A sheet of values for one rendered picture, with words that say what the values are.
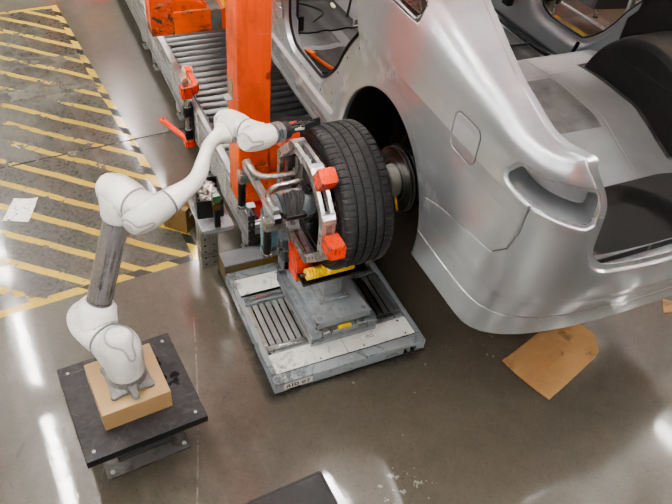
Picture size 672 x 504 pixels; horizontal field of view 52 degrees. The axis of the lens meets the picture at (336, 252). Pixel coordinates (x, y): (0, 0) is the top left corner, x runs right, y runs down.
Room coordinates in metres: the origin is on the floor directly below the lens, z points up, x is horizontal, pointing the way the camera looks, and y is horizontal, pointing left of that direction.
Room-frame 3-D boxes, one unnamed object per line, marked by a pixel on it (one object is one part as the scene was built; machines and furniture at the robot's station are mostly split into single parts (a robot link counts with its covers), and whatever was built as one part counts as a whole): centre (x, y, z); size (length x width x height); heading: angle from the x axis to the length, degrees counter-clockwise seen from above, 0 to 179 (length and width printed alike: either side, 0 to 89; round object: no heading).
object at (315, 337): (2.50, 0.03, 0.13); 0.50 x 0.36 x 0.10; 28
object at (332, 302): (2.48, 0.02, 0.32); 0.40 x 0.30 x 0.28; 28
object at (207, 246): (2.82, 0.73, 0.21); 0.10 x 0.10 x 0.42; 28
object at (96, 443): (1.67, 0.80, 0.15); 0.50 x 0.50 x 0.30; 34
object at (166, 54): (3.95, 1.05, 0.28); 2.47 x 0.09 x 0.22; 28
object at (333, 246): (2.12, 0.01, 0.85); 0.09 x 0.08 x 0.07; 28
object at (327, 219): (2.40, 0.17, 0.85); 0.54 x 0.07 x 0.54; 28
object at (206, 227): (2.79, 0.71, 0.44); 0.43 x 0.17 x 0.03; 28
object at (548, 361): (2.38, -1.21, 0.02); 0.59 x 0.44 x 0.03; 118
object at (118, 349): (1.68, 0.81, 0.57); 0.18 x 0.16 x 0.22; 53
